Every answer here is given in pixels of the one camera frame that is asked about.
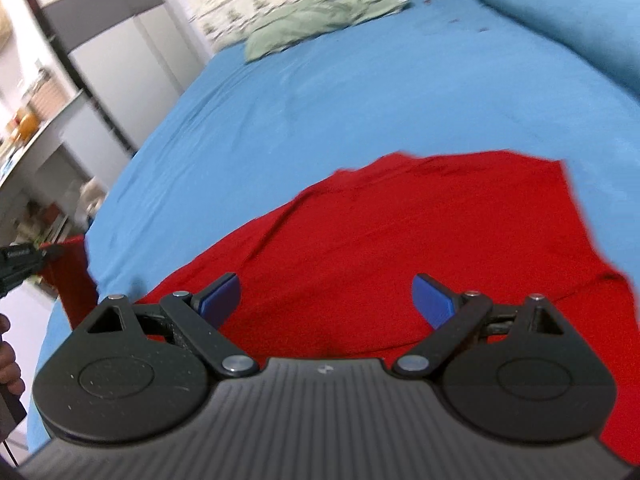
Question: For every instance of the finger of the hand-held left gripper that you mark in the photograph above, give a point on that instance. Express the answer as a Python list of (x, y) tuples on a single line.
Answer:
[(20, 256)]

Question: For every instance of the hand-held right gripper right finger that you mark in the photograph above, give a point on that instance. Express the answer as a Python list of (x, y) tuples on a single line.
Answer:
[(433, 301)]

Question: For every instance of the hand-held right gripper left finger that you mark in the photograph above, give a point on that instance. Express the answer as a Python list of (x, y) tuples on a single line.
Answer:
[(220, 300)]

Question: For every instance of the red garment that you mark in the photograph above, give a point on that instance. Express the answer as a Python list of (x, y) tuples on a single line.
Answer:
[(380, 240)]

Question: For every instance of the person's left hand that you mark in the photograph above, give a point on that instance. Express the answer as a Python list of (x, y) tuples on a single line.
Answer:
[(8, 362)]

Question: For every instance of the row of books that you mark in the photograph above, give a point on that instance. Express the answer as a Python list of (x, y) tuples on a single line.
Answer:
[(45, 222)]

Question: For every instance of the white fluffy object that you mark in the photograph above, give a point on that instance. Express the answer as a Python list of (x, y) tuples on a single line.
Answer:
[(94, 197)]

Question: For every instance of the orange jar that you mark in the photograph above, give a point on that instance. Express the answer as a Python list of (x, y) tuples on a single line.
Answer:
[(28, 125)]

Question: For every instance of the grey desk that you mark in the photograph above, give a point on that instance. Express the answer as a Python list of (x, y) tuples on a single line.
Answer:
[(60, 130)]

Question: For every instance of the bed with blue sheet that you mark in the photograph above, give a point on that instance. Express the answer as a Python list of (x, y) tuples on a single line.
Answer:
[(300, 110)]

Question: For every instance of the white and grey wardrobe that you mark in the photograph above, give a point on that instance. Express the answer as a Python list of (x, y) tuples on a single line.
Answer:
[(125, 50)]

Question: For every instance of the green pillow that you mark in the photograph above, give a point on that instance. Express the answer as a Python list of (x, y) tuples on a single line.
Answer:
[(320, 20)]

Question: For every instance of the blue duvet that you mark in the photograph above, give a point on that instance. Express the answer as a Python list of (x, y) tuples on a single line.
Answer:
[(555, 10)]

